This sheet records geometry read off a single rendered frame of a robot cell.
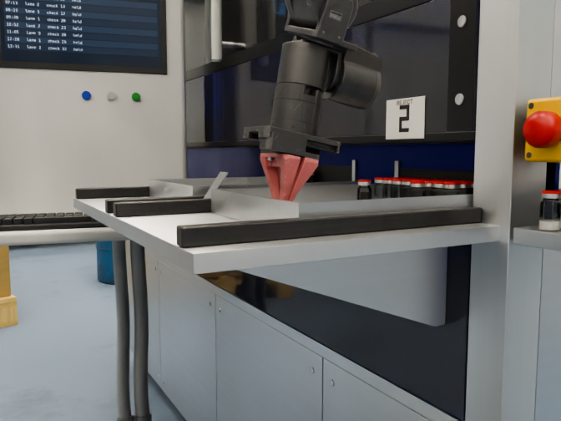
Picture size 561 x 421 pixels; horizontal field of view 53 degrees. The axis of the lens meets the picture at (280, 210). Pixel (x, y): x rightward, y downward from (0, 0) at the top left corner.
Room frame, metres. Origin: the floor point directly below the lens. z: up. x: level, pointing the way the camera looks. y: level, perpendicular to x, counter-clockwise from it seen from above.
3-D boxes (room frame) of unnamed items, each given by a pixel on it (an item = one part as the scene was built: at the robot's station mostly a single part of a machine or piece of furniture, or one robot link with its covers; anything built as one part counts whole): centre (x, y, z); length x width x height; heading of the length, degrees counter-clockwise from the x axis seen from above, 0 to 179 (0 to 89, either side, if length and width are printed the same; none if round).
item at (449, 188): (0.86, -0.20, 0.90); 0.18 x 0.02 x 0.05; 29
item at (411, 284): (0.70, -0.08, 0.79); 0.34 x 0.03 x 0.13; 119
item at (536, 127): (0.62, -0.29, 0.99); 0.04 x 0.04 x 0.04; 29
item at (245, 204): (0.80, -0.11, 0.90); 0.34 x 0.26 x 0.04; 119
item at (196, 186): (1.10, 0.06, 0.90); 0.34 x 0.26 x 0.04; 119
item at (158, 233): (0.92, 0.04, 0.87); 0.70 x 0.48 x 0.02; 29
